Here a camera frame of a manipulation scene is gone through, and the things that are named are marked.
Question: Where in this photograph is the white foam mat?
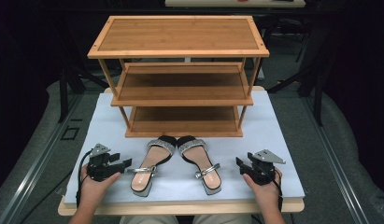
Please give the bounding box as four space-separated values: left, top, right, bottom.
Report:
64 90 306 208

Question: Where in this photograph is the wooden three-tier shoe rack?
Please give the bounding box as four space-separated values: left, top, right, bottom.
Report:
87 15 271 138

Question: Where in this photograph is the left hand-held gripper cable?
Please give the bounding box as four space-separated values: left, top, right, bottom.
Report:
75 149 93 208

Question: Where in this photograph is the person's right hand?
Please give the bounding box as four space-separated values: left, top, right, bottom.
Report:
242 167 283 213

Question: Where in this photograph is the metal floor rail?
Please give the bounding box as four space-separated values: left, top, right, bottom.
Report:
0 92 85 224
304 96 372 224

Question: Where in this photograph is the right hand-held gripper cable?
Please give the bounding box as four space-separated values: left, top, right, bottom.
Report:
272 167 284 213

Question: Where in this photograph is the black floor cable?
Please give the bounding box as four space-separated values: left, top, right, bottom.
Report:
19 168 75 224

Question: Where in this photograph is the hand-held gripper cable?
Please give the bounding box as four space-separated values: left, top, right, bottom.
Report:
75 149 93 208
272 167 284 213

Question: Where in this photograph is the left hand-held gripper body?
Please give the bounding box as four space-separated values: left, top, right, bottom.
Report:
86 143 126 183

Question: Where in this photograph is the light wooden table board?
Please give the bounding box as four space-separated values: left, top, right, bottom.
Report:
57 86 306 217

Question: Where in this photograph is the silver strap sandal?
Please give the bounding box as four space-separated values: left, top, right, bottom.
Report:
126 135 178 198
176 134 222 196

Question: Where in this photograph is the black metal stand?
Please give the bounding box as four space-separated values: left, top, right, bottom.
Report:
266 59 325 127
56 59 110 124

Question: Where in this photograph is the person's leg in beige trousers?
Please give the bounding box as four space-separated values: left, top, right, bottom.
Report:
192 214 253 224
119 214 178 224

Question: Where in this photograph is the person's left hand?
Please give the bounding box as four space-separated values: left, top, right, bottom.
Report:
78 163 121 204

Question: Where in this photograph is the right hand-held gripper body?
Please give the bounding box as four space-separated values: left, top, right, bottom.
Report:
239 148 287 187

